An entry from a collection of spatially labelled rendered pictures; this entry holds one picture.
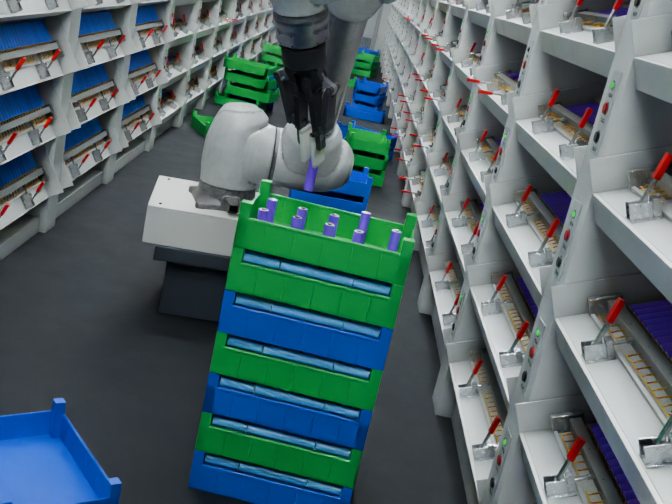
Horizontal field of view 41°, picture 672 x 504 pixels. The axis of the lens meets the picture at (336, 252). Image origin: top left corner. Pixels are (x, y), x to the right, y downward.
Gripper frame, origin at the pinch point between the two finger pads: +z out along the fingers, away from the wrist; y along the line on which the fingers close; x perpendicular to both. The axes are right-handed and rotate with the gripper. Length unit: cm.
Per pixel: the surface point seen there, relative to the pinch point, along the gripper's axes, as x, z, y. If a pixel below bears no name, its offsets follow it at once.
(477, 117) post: 103, 48, -24
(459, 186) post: 94, 68, -24
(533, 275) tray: 7.0, 16.1, 42.0
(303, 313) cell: -19.5, 20.1, 12.0
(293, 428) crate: -28, 40, 15
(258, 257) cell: -20.5, 10.8, 3.7
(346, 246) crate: -12.3, 8.2, 16.6
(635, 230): -15, -16, 65
